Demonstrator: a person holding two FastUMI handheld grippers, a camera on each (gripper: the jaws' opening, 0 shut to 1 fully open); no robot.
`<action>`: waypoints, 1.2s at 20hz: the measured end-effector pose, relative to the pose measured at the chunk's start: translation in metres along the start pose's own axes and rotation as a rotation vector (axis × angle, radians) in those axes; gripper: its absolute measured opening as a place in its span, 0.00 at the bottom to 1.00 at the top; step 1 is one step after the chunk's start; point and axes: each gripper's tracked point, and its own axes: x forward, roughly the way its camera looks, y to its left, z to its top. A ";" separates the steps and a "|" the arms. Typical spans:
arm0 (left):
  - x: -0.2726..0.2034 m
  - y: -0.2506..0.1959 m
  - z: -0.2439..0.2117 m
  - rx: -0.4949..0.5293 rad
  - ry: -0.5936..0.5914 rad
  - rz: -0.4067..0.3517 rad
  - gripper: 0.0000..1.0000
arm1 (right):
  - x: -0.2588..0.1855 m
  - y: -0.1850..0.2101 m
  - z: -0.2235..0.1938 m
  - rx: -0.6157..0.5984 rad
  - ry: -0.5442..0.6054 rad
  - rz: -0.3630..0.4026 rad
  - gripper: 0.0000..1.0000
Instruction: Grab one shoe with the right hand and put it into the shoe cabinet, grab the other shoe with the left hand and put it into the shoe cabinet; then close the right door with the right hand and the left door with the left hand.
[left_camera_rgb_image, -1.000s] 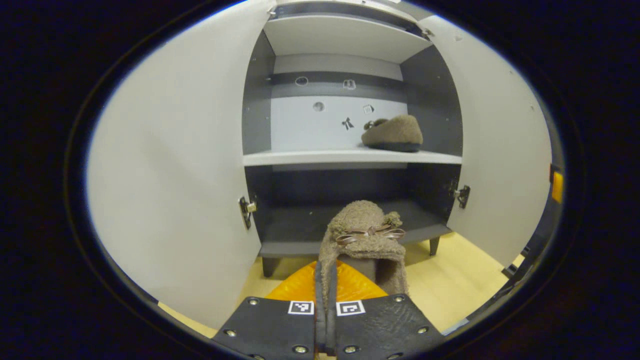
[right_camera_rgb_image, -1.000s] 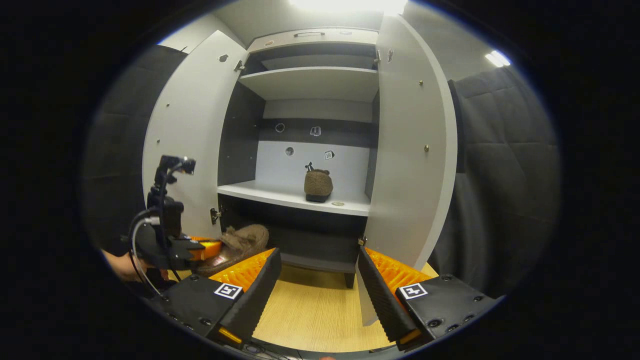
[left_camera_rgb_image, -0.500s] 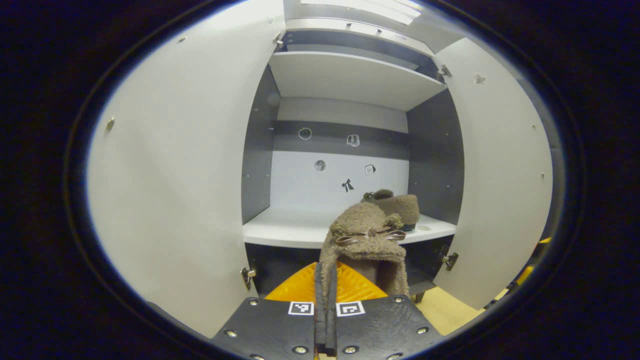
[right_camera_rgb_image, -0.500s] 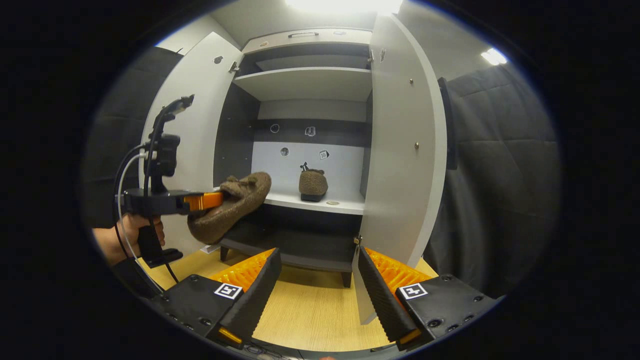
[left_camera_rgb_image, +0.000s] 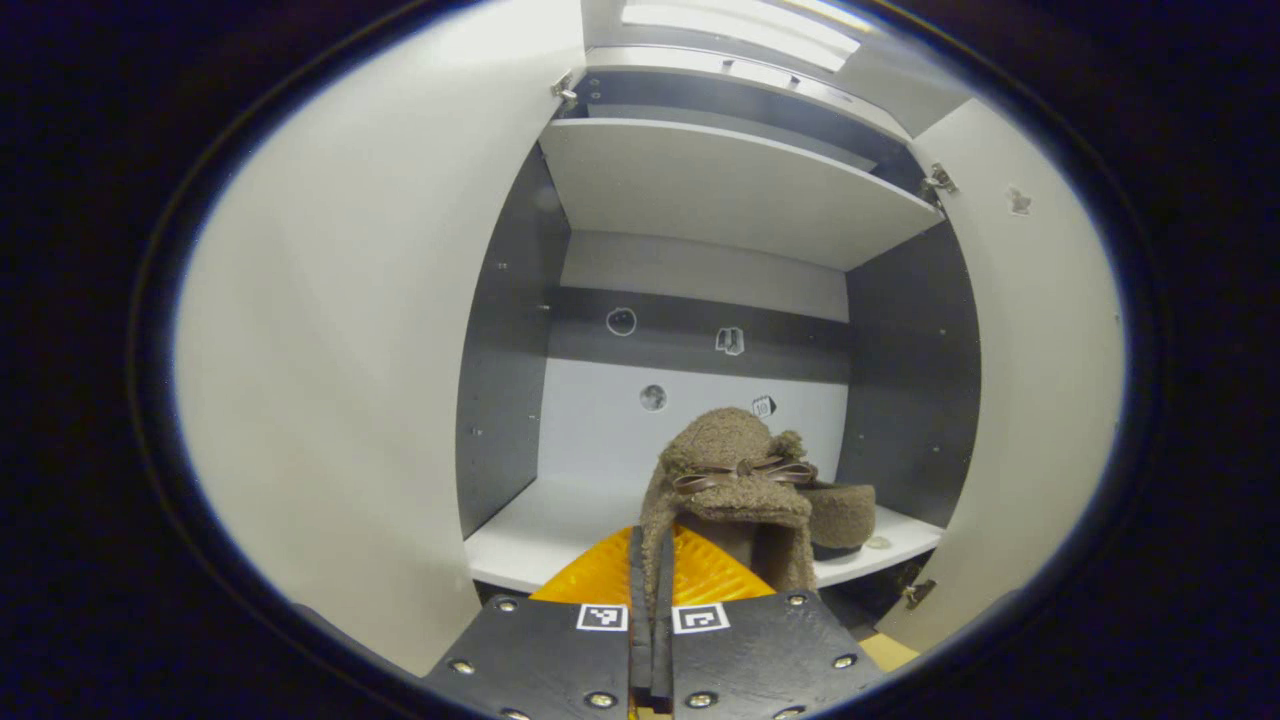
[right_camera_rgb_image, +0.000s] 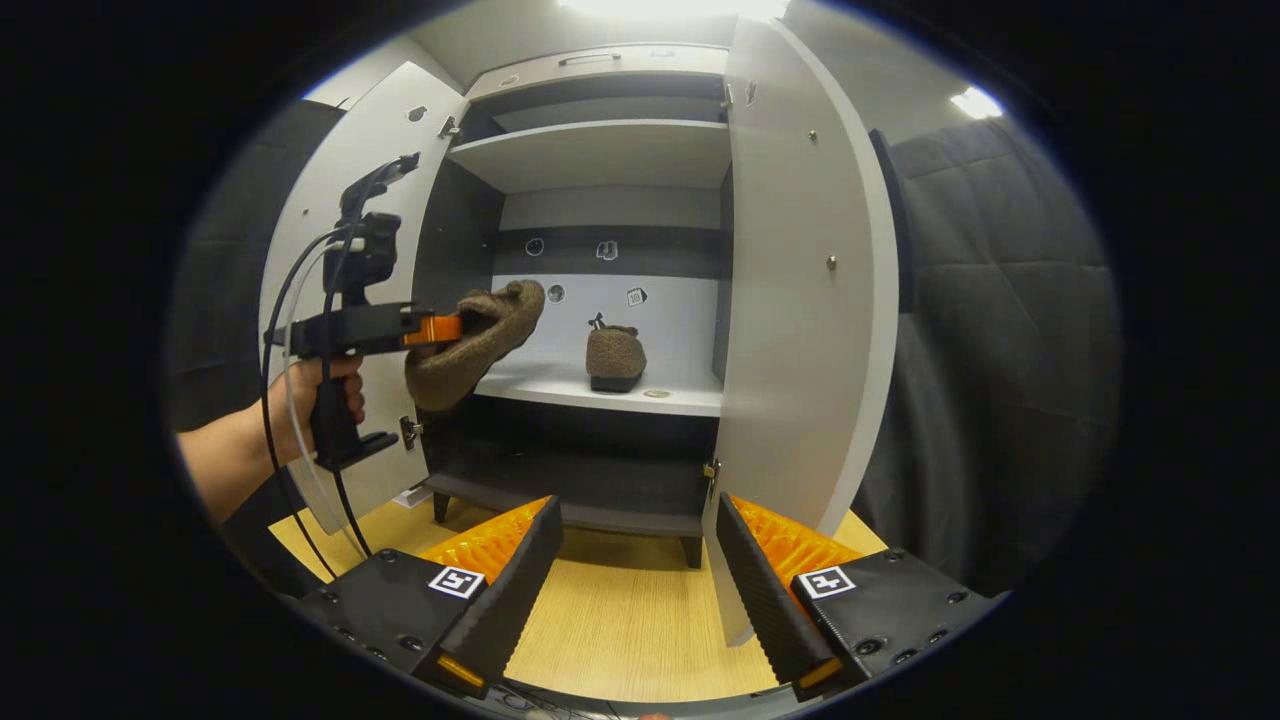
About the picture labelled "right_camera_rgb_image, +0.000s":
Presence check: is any grey shoe cabinet door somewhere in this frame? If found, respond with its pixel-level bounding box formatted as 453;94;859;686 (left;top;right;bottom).
700;15;916;648
258;62;471;536

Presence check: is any large ceiling light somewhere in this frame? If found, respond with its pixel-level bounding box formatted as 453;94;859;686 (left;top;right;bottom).
560;0;791;21

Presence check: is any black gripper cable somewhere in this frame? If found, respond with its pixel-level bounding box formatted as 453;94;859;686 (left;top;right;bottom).
260;225;346;581
320;225;373;558

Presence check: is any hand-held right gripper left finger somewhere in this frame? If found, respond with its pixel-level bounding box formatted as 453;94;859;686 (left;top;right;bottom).
300;497;564;699

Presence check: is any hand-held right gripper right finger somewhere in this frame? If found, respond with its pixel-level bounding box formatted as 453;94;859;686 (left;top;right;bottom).
716;493;1006;701

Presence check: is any brown fuzzy shoe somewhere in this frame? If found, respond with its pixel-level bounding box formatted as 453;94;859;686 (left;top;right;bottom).
585;313;648;393
405;279;547;413

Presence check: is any black backdrop cloth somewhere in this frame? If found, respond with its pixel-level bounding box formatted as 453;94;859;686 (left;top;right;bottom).
165;100;1121;601

